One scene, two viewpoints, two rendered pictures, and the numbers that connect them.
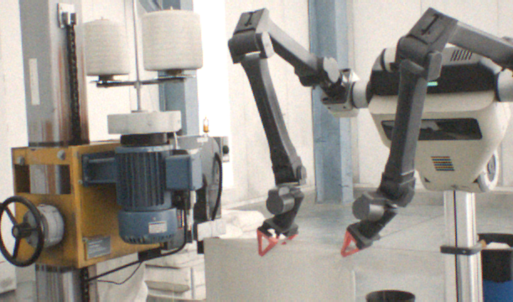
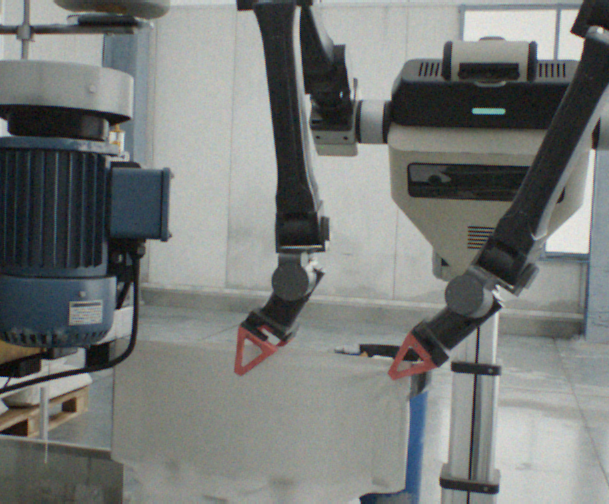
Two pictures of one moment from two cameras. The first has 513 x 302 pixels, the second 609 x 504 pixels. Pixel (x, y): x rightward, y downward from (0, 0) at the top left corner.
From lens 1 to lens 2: 103 cm
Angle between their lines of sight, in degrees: 21
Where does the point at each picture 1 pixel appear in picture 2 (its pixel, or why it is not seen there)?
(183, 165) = (150, 187)
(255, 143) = not seen: hidden behind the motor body
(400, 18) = (209, 98)
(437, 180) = (464, 264)
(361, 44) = (162, 122)
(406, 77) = (599, 59)
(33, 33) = not seen: outside the picture
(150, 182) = (78, 216)
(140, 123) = (71, 85)
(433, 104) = (498, 143)
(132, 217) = (32, 289)
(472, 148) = not seen: hidden behind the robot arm
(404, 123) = (568, 146)
